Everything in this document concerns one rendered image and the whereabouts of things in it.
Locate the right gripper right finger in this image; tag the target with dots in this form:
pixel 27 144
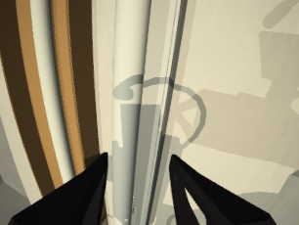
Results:
pixel 219 205

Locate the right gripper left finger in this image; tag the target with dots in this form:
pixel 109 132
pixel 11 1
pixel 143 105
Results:
pixel 67 204

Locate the tan open cardboard box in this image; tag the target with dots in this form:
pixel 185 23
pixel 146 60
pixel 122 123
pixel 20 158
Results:
pixel 18 59

